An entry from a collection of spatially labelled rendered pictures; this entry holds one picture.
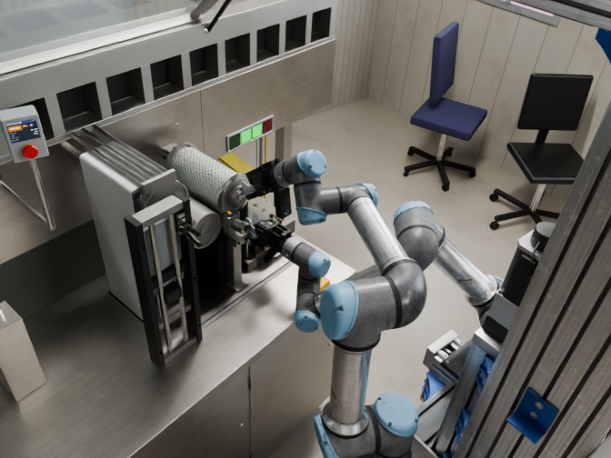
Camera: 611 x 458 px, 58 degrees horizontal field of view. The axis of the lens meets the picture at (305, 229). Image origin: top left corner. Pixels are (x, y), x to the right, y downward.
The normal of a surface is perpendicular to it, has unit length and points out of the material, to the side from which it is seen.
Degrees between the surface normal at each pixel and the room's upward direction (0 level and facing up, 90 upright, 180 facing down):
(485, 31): 90
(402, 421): 8
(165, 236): 90
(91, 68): 90
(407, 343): 0
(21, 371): 90
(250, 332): 0
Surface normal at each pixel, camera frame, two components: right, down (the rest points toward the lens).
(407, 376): 0.06, -0.77
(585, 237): -0.77, 0.37
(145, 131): 0.75, 0.45
